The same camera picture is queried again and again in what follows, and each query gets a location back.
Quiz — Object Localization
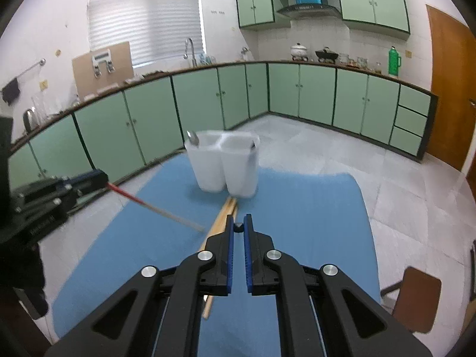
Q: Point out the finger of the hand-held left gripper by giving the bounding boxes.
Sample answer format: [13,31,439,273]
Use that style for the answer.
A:
[56,170,109,204]

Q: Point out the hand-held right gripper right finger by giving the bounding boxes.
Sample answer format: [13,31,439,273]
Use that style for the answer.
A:
[243,214,434,357]

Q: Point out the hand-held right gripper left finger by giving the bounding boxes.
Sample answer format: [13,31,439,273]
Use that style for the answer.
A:
[45,216,236,357]

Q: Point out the red-tipped wooden chopstick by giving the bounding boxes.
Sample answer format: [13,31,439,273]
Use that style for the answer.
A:
[106,181,205,232]

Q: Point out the white utensil holder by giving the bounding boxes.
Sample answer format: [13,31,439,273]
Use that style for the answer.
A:
[184,130,260,198]

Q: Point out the blue mat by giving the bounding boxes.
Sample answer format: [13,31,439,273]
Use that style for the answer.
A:
[52,152,382,357]

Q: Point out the green base cabinets under window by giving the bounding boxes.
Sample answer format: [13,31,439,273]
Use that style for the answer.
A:
[7,62,269,190]

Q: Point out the steel electric kettle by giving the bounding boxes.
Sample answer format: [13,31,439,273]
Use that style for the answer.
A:
[23,108,38,132]

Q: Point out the clear plastic pitcher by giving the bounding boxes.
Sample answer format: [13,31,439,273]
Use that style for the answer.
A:
[32,95,51,120]

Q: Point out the brown cardboard board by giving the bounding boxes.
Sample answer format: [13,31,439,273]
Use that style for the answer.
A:
[72,42,134,99]

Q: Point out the dark hanging towel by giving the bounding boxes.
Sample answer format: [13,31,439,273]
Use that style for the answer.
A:
[1,79,21,104]

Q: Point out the white electronic device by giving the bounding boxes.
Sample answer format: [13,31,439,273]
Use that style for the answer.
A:
[91,49,115,79]

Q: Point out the metal towel bar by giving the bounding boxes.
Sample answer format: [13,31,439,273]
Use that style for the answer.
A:
[15,58,47,82]

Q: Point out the chrome kitchen faucet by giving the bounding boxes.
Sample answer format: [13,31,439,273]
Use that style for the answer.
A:
[183,38,198,68]

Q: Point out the white window blind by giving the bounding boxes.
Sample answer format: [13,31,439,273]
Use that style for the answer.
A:
[87,0,206,68]

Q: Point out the brown wooden chair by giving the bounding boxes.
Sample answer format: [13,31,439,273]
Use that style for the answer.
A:
[380,266,443,334]

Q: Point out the green base cabinets under stove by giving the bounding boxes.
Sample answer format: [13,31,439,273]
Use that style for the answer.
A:
[268,61,439,162]

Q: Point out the white cooking pot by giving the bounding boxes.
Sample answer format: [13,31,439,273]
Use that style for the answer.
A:
[290,43,309,61]

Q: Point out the black wok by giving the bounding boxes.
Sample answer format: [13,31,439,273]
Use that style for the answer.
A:
[315,46,340,63]

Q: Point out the green thermos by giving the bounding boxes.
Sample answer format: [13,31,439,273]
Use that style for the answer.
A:
[388,46,403,79]

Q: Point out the black range hood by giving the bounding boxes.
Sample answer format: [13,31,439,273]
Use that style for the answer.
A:
[276,4,342,19]

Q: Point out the wooden door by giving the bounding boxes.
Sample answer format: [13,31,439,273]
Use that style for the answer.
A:
[426,4,476,173]

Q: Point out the green wall cabinets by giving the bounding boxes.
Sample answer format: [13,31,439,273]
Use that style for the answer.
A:
[234,0,411,40]

